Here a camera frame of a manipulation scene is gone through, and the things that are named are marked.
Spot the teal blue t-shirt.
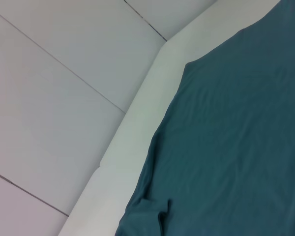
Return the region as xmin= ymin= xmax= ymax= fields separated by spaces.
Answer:
xmin=114 ymin=0 xmax=295 ymax=236

